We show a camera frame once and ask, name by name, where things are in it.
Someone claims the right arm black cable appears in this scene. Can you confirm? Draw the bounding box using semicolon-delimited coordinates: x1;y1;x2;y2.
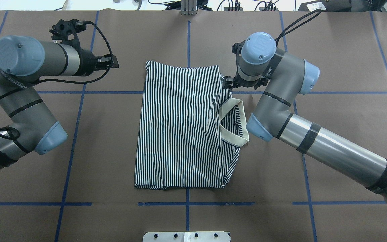
274;9;322;44

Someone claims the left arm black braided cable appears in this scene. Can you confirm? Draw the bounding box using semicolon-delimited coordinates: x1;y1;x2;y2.
0;20;114;153

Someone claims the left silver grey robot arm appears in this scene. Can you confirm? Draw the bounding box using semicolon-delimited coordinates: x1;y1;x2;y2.
0;19;119;170

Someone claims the navy white striped polo shirt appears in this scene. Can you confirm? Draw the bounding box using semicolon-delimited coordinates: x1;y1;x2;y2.
135;60;249;190

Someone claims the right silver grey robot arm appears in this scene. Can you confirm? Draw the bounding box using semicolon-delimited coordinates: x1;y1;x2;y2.
235;30;387;217

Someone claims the aluminium frame post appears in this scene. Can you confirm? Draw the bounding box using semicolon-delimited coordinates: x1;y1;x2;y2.
180;0;198;16

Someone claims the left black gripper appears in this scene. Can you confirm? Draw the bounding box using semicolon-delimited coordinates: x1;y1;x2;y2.
49;19;119;76

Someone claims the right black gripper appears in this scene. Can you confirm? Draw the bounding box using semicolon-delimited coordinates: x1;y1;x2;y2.
223;42;270;89

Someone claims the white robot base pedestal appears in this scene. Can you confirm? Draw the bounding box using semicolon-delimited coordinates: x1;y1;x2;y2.
142;231;231;242

